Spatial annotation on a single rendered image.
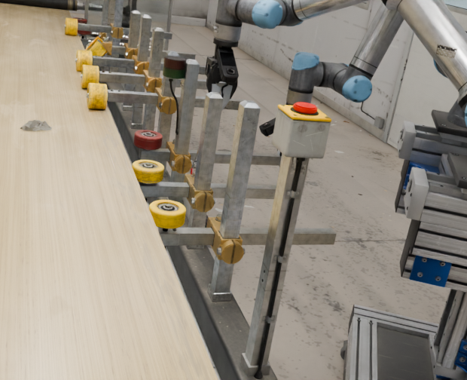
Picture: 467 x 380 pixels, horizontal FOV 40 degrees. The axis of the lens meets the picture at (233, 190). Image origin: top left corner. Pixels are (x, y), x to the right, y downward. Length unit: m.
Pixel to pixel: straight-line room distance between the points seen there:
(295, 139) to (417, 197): 0.60
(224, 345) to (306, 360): 1.26
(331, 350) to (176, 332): 1.71
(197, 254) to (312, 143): 0.69
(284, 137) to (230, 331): 0.50
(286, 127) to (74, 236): 0.47
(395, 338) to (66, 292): 1.59
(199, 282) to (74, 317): 0.57
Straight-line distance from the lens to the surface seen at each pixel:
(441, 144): 2.06
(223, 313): 1.44
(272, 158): 1.98
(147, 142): 1.83
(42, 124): 1.84
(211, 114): 1.55
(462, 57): 1.47
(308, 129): 1.05
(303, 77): 1.91
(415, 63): 5.47
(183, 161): 1.82
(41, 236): 1.25
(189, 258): 1.63
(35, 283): 1.11
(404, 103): 5.53
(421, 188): 1.58
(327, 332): 2.77
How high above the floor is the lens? 1.47
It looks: 22 degrees down
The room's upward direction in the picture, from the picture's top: 9 degrees clockwise
